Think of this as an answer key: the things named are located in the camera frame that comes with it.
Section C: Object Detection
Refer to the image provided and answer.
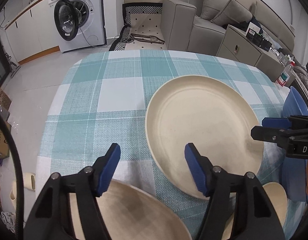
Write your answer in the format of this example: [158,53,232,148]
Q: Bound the white kitchen counter cabinets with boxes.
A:
[0,0,60,64]

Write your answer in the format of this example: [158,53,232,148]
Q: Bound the black patterned cushion chair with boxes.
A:
[109,2,167,51]

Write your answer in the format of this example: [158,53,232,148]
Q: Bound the white washing machine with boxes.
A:
[48,0,107,53]

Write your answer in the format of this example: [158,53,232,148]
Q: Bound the grey side cabinet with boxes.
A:
[217,25,284,82]

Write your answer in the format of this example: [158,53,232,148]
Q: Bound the cardboard box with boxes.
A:
[0,119,12,159]

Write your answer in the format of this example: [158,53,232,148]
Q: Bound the black cable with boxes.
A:
[0,109,25,240]

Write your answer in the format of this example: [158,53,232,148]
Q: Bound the clear plastic water bottle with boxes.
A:
[275,61,295,87]

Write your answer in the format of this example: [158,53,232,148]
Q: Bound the blue bowl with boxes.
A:
[282,86,308,118]

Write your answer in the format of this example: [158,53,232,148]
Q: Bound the grey sofa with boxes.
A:
[160,0,295,56]

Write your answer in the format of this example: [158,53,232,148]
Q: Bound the large cream plate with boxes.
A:
[145,75,264,198]

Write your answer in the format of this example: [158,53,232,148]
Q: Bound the cream slipper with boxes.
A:
[10,172,35,208]

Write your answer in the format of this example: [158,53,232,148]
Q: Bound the teal plaid tablecloth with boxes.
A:
[36,50,289,236]

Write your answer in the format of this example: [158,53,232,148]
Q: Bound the black electronics box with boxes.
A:
[246,22,272,51]

